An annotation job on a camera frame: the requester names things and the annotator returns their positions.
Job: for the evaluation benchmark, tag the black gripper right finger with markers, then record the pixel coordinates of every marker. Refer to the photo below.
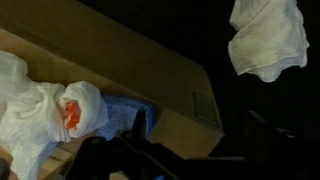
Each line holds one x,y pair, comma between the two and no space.
260,133

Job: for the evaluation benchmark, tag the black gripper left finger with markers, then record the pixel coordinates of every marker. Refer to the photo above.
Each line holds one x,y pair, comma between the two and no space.
140,125

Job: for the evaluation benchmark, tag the blue cloth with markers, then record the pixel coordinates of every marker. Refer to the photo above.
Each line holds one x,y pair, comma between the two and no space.
120,113

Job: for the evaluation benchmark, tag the white towel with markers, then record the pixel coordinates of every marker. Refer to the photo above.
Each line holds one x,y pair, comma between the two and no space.
266,40

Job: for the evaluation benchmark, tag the white cloth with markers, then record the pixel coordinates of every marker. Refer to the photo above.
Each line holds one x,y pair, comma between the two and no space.
30,116

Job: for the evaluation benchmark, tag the brown cardboard box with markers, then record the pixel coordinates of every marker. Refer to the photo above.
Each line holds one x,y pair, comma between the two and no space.
116,50

